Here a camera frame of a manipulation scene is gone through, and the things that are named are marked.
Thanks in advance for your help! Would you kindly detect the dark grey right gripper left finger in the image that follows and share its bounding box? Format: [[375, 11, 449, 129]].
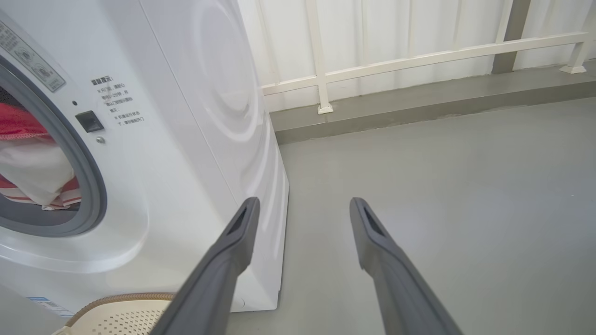
[[149, 197, 260, 335]]

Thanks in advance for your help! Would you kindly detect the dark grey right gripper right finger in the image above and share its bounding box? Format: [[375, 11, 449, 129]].
[[349, 197, 464, 335]]

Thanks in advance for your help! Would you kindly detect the red and white clothing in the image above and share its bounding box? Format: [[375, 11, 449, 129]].
[[0, 102, 82, 211]]

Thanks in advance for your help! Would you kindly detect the cream perforated laundry basket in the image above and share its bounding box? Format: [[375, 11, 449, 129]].
[[51, 292, 175, 335]]

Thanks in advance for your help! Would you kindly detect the white front-load washing machine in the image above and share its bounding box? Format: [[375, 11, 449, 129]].
[[0, 0, 289, 322]]

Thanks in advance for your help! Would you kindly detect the blue energy label sticker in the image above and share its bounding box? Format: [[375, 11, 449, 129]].
[[27, 296, 75, 318]]

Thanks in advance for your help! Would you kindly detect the white metal railing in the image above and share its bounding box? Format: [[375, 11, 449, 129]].
[[254, 0, 596, 114]]

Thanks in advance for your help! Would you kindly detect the grey instruction sticker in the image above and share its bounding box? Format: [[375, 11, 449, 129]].
[[0, 21, 67, 93]]

